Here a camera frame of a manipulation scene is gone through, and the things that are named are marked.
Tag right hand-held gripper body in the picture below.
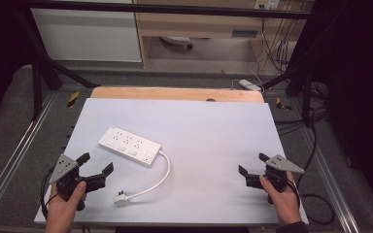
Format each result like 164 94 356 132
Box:
246 153 306 205

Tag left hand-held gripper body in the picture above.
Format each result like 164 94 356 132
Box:
48 153 107 212

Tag person's left hand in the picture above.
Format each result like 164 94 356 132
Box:
45 181 87 227

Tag person's right hand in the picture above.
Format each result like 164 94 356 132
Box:
258 171 302 227

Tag white plug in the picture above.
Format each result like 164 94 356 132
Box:
113 190 129 205

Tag white table mat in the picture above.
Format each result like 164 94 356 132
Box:
33 97 310 226

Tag white floor power strip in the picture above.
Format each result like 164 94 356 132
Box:
238 79 263 93

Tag black metal stand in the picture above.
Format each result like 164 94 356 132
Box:
15 12 102 121
261 59 316 128

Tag wooden table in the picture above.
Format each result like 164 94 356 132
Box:
89 85 265 104

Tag black curtain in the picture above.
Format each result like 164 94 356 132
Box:
0 0 34 132
299 0 373 222

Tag white cabinet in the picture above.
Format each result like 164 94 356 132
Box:
30 7 143 63

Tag wooden desk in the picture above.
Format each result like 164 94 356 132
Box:
132 0 316 72

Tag office chair base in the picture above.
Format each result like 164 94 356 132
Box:
159 35 195 50

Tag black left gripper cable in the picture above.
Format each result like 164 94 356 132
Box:
40 166 60 220

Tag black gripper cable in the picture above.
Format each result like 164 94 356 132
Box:
40 166 60 220
294 142 336 226

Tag bundle of black floor cables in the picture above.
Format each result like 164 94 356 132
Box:
273 108 328 135

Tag aluminium rail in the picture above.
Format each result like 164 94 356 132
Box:
298 121 361 233
0 91 60 221

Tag white power strip cable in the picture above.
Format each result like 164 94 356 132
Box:
124 150 172 200

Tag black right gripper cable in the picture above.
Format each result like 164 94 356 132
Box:
294 142 336 226

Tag hanging cables under desk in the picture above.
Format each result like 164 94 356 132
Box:
259 9 301 74

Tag wall socket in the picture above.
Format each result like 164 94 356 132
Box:
254 0 282 11

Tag black metal frame bar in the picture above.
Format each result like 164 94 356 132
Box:
18 0 325 20

